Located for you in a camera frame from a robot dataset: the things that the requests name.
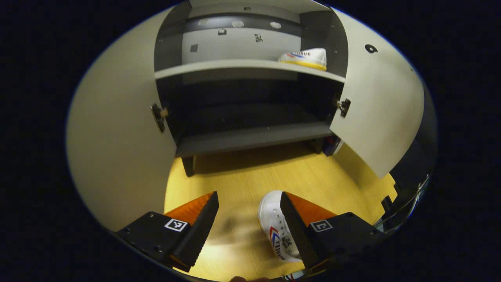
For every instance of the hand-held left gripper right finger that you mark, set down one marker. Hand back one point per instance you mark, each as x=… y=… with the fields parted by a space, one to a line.
x=297 y=235

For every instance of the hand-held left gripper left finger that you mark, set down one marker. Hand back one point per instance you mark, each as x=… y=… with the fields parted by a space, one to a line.
x=201 y=231

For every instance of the white shoe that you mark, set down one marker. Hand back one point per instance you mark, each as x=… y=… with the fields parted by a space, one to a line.
x=309 y=56
x=270 y=219

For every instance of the white shoe cabinet door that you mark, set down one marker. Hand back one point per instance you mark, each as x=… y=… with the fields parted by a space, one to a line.
x=117 y=137
x=375 y=109

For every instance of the white shoe cabinet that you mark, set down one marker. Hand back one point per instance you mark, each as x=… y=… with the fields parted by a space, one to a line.
x=242 y=47

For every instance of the metal door hinge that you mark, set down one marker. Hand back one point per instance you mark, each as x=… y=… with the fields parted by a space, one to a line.
x=344 y=106
x=158 y=117

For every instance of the white cabinet shelf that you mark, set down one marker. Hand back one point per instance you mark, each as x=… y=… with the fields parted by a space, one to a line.
x=235 y=66

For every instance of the dark blue object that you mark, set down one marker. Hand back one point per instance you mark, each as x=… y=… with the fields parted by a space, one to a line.
x=332 y=145

